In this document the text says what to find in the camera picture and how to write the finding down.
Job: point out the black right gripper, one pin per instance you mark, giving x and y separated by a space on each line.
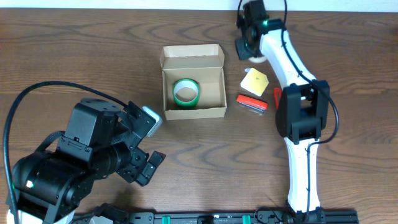
244 45

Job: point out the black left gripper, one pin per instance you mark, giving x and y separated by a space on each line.
137 166

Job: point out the beige masking tape roll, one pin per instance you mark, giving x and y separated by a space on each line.
258 59

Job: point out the brown cardboard box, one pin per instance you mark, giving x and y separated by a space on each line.
202 63

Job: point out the red stapler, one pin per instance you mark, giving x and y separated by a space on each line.
252 103

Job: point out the green tape roll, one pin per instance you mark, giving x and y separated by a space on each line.
186 83

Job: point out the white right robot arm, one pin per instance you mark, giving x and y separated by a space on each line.
303 104

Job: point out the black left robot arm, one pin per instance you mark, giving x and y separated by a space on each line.
100 139

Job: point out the yellow sticky note pad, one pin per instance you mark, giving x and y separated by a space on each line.
254 82

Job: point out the red utility knife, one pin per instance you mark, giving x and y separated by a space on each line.
277 95

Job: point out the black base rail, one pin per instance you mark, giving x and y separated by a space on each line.
262 215

